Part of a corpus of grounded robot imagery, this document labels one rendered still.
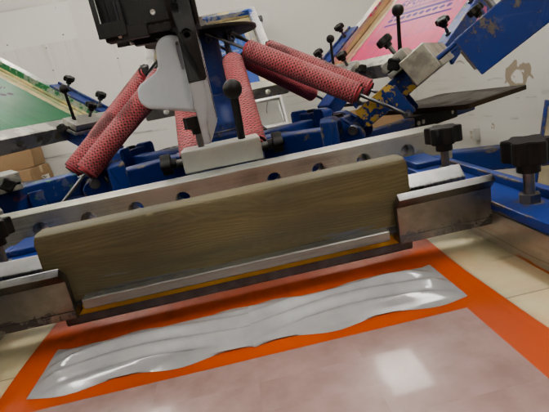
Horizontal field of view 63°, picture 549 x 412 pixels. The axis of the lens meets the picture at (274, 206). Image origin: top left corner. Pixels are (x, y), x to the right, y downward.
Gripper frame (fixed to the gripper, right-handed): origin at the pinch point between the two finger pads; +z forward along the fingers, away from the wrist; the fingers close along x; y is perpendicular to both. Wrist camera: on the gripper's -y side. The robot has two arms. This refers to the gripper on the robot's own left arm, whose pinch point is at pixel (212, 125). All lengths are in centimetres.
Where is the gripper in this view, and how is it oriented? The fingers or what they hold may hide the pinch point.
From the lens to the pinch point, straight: 42.7
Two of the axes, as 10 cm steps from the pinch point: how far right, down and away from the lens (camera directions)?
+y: -9.7, 2.2, -0.6
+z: 1.9, 9.4, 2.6
